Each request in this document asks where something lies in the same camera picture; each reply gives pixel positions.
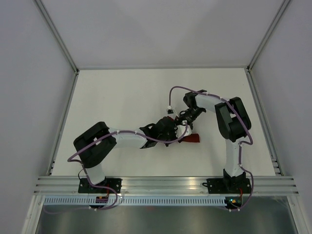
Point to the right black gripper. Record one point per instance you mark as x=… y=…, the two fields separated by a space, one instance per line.
x=181 y=115

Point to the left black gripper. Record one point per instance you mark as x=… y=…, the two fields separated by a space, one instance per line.
x=173 y=129

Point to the dark red cloth napkin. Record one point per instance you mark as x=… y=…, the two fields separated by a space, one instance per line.
x=193 y=138

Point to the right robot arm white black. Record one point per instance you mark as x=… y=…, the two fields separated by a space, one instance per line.
x=234 y=125

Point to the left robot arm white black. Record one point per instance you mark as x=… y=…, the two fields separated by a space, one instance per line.
x=98 y=141

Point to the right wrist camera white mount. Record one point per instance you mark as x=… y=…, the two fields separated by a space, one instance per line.
x=170 y=110

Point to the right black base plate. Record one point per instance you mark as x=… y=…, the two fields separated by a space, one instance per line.
x=223 y=186

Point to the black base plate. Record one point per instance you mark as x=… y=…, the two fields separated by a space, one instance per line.
x=223 y=186
x=104 y=187

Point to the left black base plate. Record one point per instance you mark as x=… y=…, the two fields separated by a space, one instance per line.
x=104 y=187

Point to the aluminium mounting rail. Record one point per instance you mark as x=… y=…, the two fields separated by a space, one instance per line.
x=172 y=185

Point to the white slotted cable duct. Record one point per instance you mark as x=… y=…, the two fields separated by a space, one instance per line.
x=137 y=200

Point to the right aluminium frame post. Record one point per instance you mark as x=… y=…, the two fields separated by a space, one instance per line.
x=268 y=34

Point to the aluminium frame post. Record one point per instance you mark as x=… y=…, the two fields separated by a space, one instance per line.
x=268 y=34
x=54 y=31

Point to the left aluminium frame post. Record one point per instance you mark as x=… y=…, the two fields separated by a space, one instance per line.
x=54 y=31

